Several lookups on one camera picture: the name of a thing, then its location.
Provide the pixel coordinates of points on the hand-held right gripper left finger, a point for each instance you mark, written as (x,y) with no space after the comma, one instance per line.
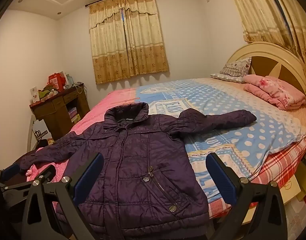
(89,177)

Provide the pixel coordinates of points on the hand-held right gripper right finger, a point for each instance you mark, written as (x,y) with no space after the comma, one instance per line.
(220,177)

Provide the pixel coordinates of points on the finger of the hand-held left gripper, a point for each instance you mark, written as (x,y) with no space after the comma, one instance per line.
(10,171)
(48,174)

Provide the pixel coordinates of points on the dark purple quilted jacket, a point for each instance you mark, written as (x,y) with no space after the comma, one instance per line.
(133,167)

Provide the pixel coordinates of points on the white paper bag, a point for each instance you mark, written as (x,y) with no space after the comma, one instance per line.
(41,132)

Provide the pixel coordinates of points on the blue polka dot bed sheet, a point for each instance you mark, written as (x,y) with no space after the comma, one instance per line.
(230,120)

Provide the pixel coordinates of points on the stack of boxes in desk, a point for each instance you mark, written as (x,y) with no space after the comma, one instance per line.
(74,115)

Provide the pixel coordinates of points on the brown wooden desk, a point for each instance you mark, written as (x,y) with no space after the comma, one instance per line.
(55,110)

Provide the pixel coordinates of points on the red plaid mattress cover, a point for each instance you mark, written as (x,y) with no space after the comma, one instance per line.
(288,160)

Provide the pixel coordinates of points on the cream cardboard box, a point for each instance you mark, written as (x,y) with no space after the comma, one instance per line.
(290,188)

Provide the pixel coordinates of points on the pink fleece blanket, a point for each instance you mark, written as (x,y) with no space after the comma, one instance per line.
(110,102)

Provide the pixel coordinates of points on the white greeting card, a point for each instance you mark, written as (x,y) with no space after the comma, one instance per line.
(34,94)

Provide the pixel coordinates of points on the green cloth item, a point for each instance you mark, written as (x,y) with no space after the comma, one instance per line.
(48,93)

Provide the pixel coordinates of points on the yellow cardboard box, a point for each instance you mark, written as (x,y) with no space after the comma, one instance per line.
(305,180)

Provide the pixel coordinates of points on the red gift bag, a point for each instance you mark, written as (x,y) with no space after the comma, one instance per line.
(56,81)

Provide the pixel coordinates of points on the pale teal bag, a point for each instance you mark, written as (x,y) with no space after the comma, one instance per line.
(70,80)

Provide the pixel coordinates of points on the folded pink floral blanket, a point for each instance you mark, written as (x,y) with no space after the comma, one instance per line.
(275,90)

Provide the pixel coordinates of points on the floral patterned pillow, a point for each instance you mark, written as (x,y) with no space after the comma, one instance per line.
(233,70)

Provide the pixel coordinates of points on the cream wooden headboard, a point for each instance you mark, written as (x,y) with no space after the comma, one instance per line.
(268,48)

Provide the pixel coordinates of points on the beige patterned window curtain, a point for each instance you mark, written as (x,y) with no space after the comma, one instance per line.
(128,42)

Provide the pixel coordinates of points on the large beige patterned curtain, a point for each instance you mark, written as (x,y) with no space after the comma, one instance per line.
(268,12)

